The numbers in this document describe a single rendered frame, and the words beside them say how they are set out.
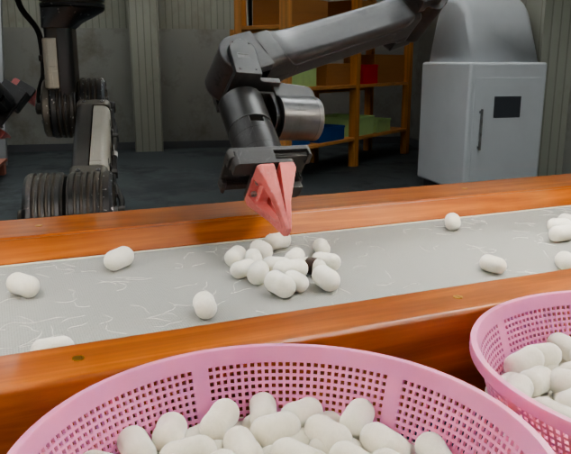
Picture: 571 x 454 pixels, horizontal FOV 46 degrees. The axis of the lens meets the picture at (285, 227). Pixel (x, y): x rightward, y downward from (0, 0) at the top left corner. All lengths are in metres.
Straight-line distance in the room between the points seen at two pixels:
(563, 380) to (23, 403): 0.35
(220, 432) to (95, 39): 7.41
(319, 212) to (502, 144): 4.12
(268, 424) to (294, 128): 0.50
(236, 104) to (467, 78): 4.03
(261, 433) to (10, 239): 0.46
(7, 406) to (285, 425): 0.17
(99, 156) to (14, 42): 6.80
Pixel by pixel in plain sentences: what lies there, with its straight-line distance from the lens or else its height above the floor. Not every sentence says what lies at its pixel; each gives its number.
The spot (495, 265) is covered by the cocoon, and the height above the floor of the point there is 0.75.
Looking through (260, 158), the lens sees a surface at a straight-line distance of 0.76.
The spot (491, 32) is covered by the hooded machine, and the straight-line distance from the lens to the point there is 5.01.
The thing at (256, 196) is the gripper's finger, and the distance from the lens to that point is 0.79.
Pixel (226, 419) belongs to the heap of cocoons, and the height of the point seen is 0.74.
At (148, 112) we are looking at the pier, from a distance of 7.51.
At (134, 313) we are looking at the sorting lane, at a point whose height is 0.74.
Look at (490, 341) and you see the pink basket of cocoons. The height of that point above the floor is 0.75.
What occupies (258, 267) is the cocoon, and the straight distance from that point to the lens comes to 0.66.
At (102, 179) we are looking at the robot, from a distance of 1.02.
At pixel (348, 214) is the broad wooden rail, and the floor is 0.76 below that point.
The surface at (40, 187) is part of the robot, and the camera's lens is 1.02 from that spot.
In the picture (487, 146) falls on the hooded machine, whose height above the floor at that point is 0.38.
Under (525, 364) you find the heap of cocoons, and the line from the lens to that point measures 0.53.
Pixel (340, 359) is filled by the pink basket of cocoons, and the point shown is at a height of 0.76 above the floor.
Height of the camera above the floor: 0.95
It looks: 14 degrees down
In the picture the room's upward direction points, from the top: straight up
